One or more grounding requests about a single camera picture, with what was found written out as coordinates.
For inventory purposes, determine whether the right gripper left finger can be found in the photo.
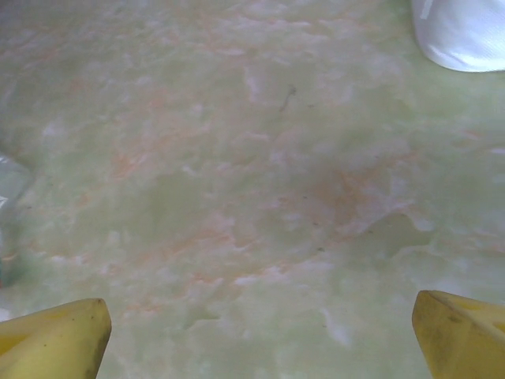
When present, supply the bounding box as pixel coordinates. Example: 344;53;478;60
0;298;113;379

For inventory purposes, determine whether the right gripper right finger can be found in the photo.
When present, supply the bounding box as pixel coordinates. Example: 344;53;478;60
412;290;505;379

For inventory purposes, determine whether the clear bottle red green label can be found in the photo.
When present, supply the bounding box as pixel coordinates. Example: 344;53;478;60
0;153;33;289

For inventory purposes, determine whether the white lidded storage box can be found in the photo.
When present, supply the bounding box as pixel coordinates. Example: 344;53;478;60
410;0;505;73

